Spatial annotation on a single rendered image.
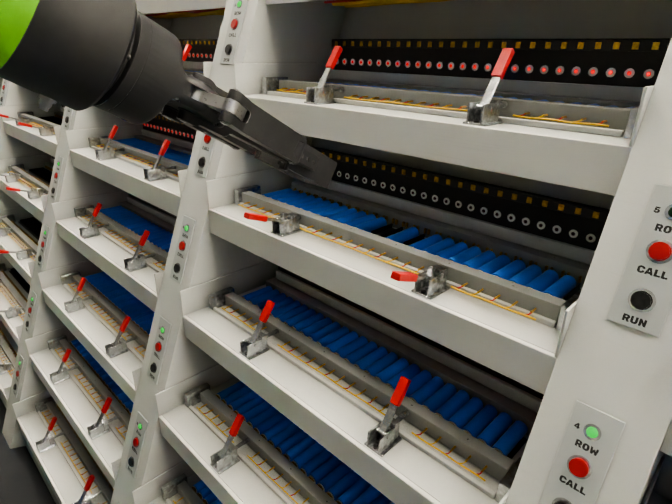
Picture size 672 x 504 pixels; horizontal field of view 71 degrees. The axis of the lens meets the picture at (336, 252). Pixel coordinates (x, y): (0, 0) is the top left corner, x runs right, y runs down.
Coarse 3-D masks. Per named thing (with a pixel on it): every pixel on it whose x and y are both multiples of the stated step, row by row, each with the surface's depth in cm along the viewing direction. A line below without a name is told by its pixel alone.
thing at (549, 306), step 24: (312, 216) 73; (360, 240) 66; (384, 240) 64; (408, 264) 61; (432, 264) 58; (456, 264) 57; (456, 288) 55; (480, 288) 54; (504, 288) 52; (528, 288) 52; (552, 312) 49
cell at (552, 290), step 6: (564, 276) 56; (570, 276) 56; (558, 282) 54; (564, 282) 54; (570, 282) 55; (552, 288) 53; (558, 288) 53; (564, 288) 53; (570, 288) 55; (552, 294) 52; (558, 294) 52; (564, 294) 53
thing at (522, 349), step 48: (240, 192) 84; (240, 240) 78; (288, 240) 70; (528, 240) 63; (336, 288) 64; (384, 288) 57; (432, 336) 54; (480, 336) 49; (528, 336) 47; (528, 384) 47
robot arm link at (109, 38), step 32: (64, 0) 27; (96, 0) 29; (128, 0) 31; (32, 32) 27; (64, 32) 28; (96, 32) 29; (128, 32) 30; (32, 64) 28; (64, 64) 29; (96, 64) 30; (64, 96) 31; (96, 96) 31
